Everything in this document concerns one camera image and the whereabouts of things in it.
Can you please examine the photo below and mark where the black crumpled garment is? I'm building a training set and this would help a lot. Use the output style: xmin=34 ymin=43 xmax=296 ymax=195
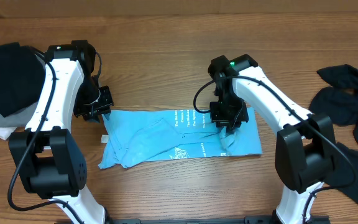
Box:
xmin=309 ymin=64 xmax=358 ymax=204

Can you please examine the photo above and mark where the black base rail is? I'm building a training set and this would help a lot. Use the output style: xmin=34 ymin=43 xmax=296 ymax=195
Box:
xmin=104 ymin=215 xmax=331 ymax=224

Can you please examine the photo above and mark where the light blue printed t-shirt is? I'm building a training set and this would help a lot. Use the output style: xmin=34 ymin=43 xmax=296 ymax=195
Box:
xmin=99 ymin=108 xmax=262 ymax=169

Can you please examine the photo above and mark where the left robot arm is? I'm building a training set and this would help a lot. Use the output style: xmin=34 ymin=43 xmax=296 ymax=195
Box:
xmin=7 ymin=40 xmax=114 ymax=223

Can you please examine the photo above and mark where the black folded garment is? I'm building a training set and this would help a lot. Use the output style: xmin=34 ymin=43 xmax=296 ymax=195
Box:
xmin=0 ymin=42 xmax=45 ymax=117

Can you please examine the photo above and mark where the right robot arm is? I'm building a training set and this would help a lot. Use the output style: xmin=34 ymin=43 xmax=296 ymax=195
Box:
xmin=208 ymin=54 xmax=336 ymax=223

